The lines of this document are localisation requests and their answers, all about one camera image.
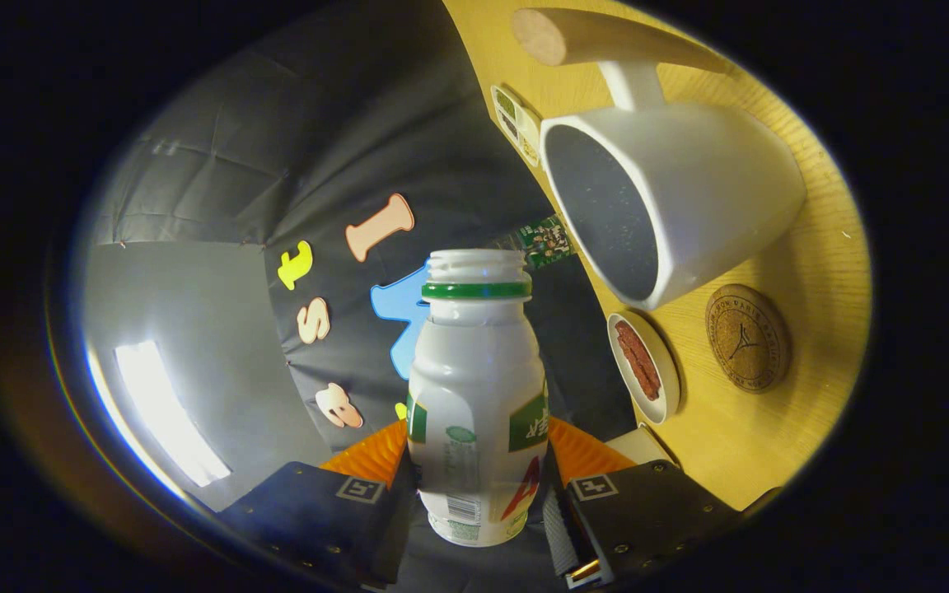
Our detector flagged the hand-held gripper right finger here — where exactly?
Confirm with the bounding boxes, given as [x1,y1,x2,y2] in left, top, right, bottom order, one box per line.
[537,416,743,590]

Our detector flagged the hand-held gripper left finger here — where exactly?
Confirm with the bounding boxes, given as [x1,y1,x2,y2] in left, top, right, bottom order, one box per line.
[215,418,422,590]

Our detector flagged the round cork coaster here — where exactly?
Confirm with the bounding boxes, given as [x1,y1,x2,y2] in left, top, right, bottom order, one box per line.
[705,284,791,394]

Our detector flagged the white juice bottle green label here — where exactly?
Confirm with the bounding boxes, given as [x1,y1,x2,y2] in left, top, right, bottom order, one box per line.
[405,249,551,548]

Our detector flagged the white cup with wooden handle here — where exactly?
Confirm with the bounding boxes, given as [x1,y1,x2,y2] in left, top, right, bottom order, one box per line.
[511,7,807,311]

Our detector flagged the clear plastic water bottle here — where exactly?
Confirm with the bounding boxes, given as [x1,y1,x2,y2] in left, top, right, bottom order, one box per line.
[491,212,578,271]

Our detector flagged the cream toaster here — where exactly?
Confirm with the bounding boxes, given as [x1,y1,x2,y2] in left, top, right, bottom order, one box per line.
[604,424,679,470]

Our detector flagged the round beige plate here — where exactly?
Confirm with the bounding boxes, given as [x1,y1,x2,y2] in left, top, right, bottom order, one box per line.
[607,310,681,426]

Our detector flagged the red meat slices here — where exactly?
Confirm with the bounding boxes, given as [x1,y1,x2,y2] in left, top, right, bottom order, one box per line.
[615,320,661,402]

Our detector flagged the ceiling light panel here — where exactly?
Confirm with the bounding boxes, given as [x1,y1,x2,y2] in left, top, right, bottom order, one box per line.
[115,340,233,488]

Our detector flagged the wooden table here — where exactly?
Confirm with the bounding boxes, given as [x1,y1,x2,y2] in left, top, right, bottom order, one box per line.
[442,0,872,511]

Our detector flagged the black backdrop cloth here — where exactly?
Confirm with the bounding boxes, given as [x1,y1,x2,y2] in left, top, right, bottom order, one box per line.
[91,0,636,593]

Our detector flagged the white divided tray with beans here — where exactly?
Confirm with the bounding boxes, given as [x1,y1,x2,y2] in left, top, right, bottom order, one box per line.
[490,84,543,169]

